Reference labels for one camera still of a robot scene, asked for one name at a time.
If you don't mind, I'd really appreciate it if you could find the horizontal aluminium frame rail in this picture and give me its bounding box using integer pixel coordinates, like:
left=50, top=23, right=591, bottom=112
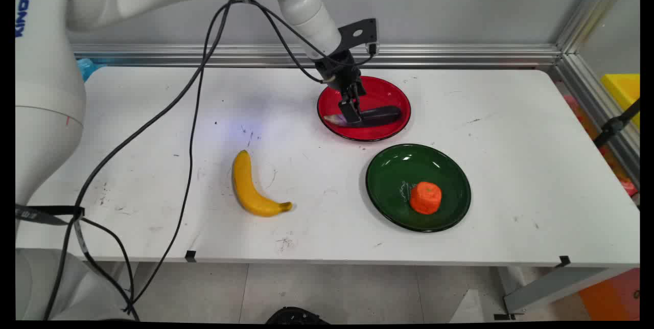
left=72, top=43, right=563, bottom=69

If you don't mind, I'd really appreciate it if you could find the black velcro strap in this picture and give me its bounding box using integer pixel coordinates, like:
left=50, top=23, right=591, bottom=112
left=15, top=204, right=85, bottom=226

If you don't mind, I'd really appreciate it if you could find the yellow toy banana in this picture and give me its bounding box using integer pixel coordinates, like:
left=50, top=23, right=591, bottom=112
left=232, top=150, right=293, bottom=218

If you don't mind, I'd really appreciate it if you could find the blue plastic object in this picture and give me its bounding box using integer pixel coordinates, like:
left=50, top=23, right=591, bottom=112
left=77, top=58, right=103, bottom=82

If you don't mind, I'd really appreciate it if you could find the slanted aluminium frame rail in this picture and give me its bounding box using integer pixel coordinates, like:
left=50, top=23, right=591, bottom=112
left=551, top=0, right=640, bottom=186

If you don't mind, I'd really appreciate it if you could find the yellow plastic box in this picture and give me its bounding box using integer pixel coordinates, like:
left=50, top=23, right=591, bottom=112
left=600, top=73, right=640, bottom=130

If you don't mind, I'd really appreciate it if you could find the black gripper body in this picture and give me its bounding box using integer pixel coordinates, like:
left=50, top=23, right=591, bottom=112
left=314, top=49, right=366, bottom=98

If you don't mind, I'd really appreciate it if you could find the green round plate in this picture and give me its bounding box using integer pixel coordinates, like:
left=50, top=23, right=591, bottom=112
left=365, top=144, right=472, bottom=233

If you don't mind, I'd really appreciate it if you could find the orange box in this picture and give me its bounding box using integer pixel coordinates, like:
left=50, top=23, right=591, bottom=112
left=577, top=268, right=640, bottom=321

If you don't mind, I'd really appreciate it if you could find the dark purple toy eggplant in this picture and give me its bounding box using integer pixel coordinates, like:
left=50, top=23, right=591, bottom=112
left=323, top=106, right=402, bottom=127

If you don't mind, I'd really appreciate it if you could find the orange toy carrot piece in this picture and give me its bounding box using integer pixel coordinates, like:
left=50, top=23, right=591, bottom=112
left=409, top=181, right=443, bottom=216

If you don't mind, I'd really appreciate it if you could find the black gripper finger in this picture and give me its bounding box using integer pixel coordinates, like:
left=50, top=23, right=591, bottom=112
left=338, top=89, right=362, bottom=125
left=355, top=80, right=367, bottom=117

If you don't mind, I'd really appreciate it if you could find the thick black cable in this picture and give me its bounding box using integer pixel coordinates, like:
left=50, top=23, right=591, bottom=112
left=43, top=0, right=328, bottom=321

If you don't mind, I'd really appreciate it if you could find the thin black cable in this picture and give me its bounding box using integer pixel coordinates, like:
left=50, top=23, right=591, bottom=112
left=77, top=0, right=358, bottom=321

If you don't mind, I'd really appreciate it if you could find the black round floor object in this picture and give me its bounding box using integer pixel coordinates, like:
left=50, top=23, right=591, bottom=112
left=265, top=307, right=332, bottom=325

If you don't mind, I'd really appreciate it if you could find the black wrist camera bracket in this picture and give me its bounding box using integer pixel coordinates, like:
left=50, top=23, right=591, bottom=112
left=337, top=18, right=380, bottom=57

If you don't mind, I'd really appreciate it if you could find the grey metal table leg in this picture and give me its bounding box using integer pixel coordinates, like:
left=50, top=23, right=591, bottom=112
left=494, top=266, right=634, bottom=321

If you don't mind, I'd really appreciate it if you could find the red round plate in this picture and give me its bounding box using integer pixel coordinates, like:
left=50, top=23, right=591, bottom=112
left=316, top=76, right=412, bottom=142

